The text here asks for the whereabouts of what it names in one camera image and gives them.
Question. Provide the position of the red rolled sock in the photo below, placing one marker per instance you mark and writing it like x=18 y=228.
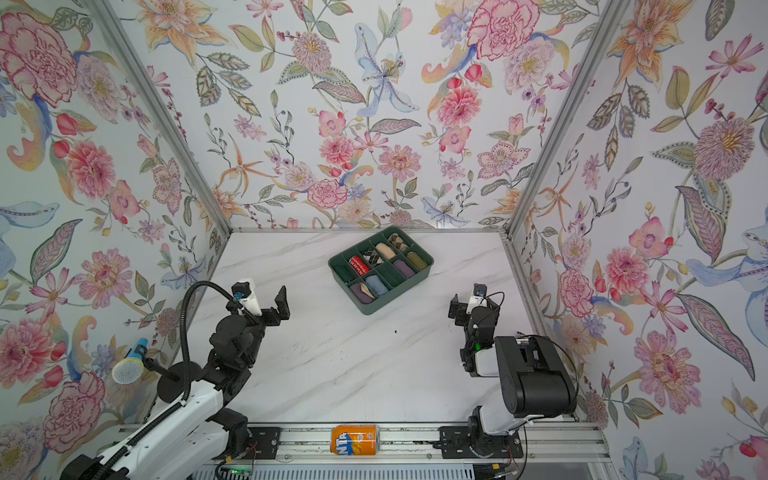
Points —
x=359 y=265

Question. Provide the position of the checkered rolled sock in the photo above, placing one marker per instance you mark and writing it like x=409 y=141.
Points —
x=372 y=257

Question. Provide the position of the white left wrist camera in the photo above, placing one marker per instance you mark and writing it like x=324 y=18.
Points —
x=243 y=292

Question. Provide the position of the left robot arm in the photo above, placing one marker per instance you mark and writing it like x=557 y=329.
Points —
x=197 y=425

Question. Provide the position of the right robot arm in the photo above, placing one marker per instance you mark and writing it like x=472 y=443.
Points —
x=533 y=380

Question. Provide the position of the brown patterned rolled sock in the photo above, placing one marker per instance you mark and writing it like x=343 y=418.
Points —
x=398 y=242

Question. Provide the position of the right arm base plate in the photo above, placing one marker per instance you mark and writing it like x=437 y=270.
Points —
x=464 y=442

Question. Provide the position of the green compartment organizer tray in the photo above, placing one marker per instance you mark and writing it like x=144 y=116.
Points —
x=345 y=276

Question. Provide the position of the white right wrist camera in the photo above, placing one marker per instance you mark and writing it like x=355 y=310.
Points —
x=474 y=302

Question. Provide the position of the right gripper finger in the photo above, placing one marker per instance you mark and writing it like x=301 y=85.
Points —
x=479 y=290
x=457 y=311

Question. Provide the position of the orange soda can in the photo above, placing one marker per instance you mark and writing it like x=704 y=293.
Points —
x=355 y=440

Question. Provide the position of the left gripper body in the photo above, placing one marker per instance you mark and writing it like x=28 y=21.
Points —
x=255 y=331

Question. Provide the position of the purple beige rolled sock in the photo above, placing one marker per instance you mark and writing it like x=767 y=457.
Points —
x=362 y=293

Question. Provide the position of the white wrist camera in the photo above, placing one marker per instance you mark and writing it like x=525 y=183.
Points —
x=474 y=302
x=243 y=292

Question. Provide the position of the black round stand base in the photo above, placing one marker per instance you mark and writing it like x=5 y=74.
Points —
x=170 y=384

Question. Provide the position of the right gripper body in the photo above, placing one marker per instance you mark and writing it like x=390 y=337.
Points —
x=469 y=340

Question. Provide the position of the olive rolled sock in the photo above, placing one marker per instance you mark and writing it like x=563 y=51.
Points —
x=417 y=261

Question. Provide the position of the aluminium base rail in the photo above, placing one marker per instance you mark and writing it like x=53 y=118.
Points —
x=546 y=441

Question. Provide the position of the blue orange green sock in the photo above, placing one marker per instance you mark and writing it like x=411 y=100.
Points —
x=376 y=285

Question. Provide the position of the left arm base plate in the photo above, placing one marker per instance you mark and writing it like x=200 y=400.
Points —
x=263 y=443

